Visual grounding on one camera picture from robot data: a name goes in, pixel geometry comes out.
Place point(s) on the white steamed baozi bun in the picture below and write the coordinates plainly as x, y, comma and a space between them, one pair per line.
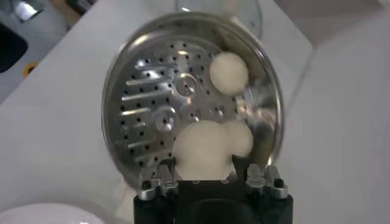
228, 73
242, 137
202, 149

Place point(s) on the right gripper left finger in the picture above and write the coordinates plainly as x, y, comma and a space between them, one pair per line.
166, 179

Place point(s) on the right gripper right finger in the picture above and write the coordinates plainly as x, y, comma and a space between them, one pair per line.
256, 179

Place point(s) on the stainless steel steamer basket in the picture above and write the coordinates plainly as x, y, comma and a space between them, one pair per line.
146, 91

